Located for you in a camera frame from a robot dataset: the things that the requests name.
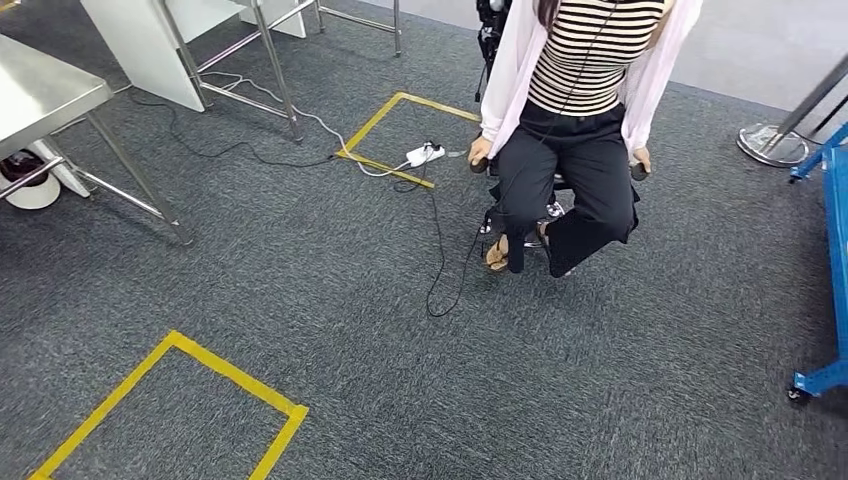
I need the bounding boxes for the white round floor object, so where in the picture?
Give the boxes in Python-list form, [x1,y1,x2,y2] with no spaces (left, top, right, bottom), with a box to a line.
[0,137,92,212]

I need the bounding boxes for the blue metal shelf rack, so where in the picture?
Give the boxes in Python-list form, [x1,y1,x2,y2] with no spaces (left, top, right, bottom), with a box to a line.
[786,122,848,405]

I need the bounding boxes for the white floor cable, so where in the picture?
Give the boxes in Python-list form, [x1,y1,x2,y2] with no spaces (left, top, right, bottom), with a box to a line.
[198,71,415,179]

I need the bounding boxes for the white power strip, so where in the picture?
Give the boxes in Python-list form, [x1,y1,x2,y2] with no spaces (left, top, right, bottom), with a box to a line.
[405,142,447,168]

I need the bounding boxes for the chrome stanchion post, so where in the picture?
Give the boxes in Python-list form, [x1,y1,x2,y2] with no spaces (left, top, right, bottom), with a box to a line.
[736,56,848,168]

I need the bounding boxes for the white partition block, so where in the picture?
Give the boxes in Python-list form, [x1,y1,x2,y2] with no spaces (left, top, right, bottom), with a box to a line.
[79,0,309,114]

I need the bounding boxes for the stainless steel workbench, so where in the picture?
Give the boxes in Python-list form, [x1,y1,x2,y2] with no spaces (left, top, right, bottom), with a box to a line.
[0,33,195,246]
[155,0,405,144]

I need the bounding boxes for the yellow floor tape square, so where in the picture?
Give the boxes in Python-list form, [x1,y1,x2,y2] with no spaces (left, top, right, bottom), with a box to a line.
[26,329,311,480]
[334,91,484,191]

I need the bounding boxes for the black looped floor cable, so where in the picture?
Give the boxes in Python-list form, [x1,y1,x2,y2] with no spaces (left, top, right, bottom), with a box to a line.
[394,142,495,319]

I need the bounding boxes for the person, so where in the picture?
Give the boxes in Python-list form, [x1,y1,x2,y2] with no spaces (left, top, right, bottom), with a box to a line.
[466,0,705,280]

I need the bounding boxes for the chrome stool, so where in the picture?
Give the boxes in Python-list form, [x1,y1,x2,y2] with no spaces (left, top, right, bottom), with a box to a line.
[480,168,571,252]

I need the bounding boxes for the black humanoid robot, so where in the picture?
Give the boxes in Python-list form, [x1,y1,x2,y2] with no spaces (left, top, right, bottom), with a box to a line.
[473,0,515,104]

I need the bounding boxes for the person's right hand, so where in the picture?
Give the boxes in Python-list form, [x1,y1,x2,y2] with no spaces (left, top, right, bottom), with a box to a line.
[467,135,496,167]

